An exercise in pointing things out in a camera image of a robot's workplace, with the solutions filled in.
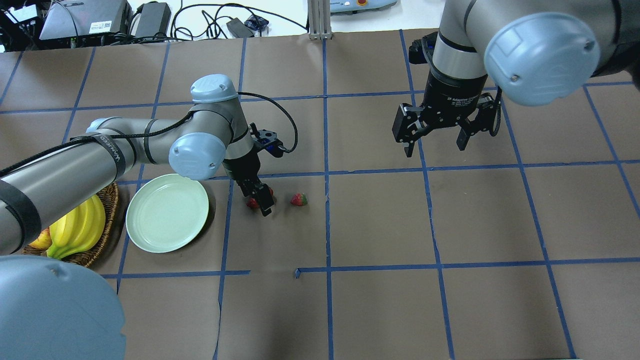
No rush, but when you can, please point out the aluminium frame post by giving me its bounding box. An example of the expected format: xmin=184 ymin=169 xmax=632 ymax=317
xmin=306 ymin=0 xmax=334 ymax=41

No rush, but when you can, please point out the light green plate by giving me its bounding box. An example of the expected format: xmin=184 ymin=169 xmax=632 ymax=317
xmin=125 ymin=173 xmax=210 ymax=254

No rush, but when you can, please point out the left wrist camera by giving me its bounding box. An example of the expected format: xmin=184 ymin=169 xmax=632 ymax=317
xmin=249 ymin=123 xmax=285 ymax=158

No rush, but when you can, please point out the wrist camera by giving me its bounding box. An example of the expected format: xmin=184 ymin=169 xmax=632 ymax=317
xmin=249 ymin=123 xmax=285 ymax=158
xmin=407 ymin=31 xmax=438 ymax=65

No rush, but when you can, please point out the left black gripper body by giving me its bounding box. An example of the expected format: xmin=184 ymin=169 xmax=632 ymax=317
xmin=222 ymin=150 xmax=268 ymax=200

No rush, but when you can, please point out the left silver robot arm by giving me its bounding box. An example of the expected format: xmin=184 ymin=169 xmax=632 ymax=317
xmin=0 ymin=74 xmax=274 ymax=360

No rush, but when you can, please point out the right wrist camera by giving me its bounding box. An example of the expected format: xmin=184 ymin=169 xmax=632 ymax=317
xmin=407 ymin=31 xmax=438 ymax=65

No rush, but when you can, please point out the blue teach pendant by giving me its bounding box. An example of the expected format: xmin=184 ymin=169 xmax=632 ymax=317
xmin=329 ymin=0 xmax=398 ymax=15

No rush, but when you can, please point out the red yellow apple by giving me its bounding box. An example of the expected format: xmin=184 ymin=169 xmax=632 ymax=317
xmin=29 ymin=227 xmax=53 ymax=251

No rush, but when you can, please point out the black power adapter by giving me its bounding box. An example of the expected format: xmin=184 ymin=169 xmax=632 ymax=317
xmin=132 ymin=1 xmax=171 ymax=38

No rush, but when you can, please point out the black laptop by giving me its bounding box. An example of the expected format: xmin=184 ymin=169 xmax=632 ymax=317
xmin=39 ymin=0 xmax=131 ymax=41

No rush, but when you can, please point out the small black power brick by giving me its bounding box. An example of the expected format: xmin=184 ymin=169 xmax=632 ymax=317
xmin=226 ymin=17 xmax=255 ymax=39

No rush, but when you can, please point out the woven wicker basket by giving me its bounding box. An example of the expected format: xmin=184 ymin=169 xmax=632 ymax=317
xmin=22 ymin=182 xmax=120 ymax=268

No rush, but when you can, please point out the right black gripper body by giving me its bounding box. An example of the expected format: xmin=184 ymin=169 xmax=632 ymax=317
xmin=391 ymin=70 xmax=502 ymax=145

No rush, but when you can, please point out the yellow banana bunch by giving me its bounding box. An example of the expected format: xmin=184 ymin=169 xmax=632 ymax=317
xmin=46 ymin=194 xmax=106 ymax=260

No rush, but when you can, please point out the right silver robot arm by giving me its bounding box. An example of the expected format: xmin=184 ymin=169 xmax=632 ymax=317
xmin=391 ymin=0 xmax=640 ymax=158

